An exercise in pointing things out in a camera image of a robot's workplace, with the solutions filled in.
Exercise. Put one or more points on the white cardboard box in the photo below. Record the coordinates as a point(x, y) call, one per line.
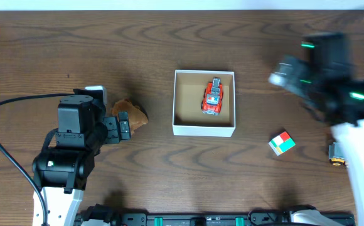
point(188, 117)

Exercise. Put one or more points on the colourful puzzle cube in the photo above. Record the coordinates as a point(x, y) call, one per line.
point(281, 143)

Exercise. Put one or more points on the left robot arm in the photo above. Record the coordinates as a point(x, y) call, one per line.
point(67, 159)

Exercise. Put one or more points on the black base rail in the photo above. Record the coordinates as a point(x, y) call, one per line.
point(301, 215)

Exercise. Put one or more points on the grey yellow toy car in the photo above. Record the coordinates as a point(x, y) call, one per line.
point(335, 156)

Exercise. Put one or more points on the brown plush toy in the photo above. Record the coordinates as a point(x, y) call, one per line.
point(135, 114)

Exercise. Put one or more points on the red toy fire truck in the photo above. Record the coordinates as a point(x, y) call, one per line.
point(212, 98)

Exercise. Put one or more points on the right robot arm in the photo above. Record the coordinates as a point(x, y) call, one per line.
point(331, 94)

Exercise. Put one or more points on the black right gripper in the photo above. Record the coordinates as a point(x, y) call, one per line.
point(288, 75)

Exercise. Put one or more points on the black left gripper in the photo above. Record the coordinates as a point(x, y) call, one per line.
point(112, 129)

